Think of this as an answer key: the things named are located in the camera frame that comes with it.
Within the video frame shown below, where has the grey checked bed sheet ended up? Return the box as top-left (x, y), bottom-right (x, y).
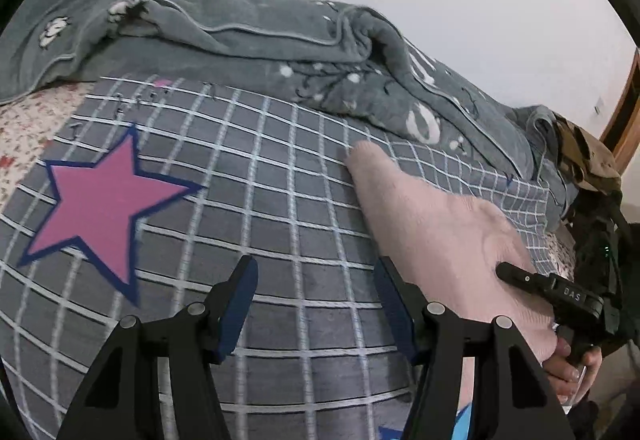
top-left (0, 72), bottom-right (566, 440)

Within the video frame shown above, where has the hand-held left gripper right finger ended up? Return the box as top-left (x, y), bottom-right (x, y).
top-left (373, 256), bottom-right (576, 440)

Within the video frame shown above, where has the pink garment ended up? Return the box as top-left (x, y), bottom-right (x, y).
top-left (346, 140), bottom-right (558, 416)

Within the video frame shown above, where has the person's right hand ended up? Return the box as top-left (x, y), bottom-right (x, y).
top-left (542, 325), bottom-right (603, 405)

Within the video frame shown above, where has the khaki cloth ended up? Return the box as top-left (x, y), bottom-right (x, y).
top-left (552, 112), bottom-right (623, 193)

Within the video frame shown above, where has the brown wooden door frame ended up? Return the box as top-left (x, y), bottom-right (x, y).
top-left (600, 47), bottom-right (640, 166)

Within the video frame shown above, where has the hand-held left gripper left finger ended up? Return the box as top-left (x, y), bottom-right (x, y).
top-left (55, 255), bottom-right (259, 440)

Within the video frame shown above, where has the grey printed quilt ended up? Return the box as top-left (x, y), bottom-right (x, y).
top-left (0, 0), bottom-right (581, 221)

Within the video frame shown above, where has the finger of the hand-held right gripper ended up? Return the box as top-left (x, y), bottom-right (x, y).
top-left (496, 262), bottom-right (553, 297)

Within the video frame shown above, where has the light blue cloth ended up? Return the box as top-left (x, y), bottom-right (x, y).
top-left (451, 402), bottom-right (474, 440)

